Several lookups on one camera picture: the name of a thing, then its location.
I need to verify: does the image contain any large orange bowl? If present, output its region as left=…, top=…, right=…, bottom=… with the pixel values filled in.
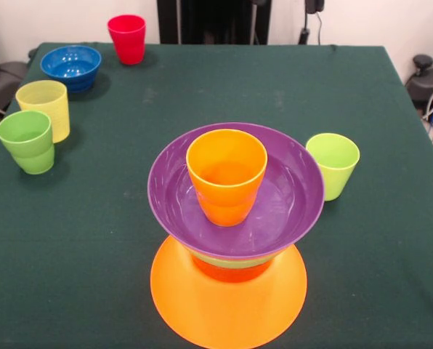
left=150, top=236, right=308, bottom=349

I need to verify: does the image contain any red cup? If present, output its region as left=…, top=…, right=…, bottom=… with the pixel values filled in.
left=107, top=14, right=147, bottom=66

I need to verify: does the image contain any blue bowl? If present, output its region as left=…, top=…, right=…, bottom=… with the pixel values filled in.
left=40, top=44, right=102, bottom=92

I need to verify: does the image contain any black wall cable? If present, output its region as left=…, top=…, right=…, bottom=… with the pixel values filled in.
left=298, top=12, right=325, bottom=45

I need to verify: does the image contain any dark green table cloth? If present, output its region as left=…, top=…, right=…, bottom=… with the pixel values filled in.
left=0, top=41, right=433, bottom=349

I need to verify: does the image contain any lime green cup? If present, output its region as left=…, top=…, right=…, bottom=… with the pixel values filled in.
left=305, top=132, right=360, bottom=202

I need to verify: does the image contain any yellow cup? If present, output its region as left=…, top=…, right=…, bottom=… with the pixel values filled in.
left=15, top=80, right=71, bottom=144

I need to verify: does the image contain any small red-orange bowl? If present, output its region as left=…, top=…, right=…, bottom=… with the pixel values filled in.
left=192, top=258, right=275, bottom=284

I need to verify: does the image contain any purple bowl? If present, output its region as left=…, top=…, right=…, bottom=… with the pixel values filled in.
left=146, top=122, right=326, bottom=260

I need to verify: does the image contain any light green bowl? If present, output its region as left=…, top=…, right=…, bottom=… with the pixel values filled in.
left=190, top=249, right=282, bottom=270

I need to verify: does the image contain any orange cup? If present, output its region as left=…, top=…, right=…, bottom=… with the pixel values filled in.
left=185, top=129, right=268, bottom=228

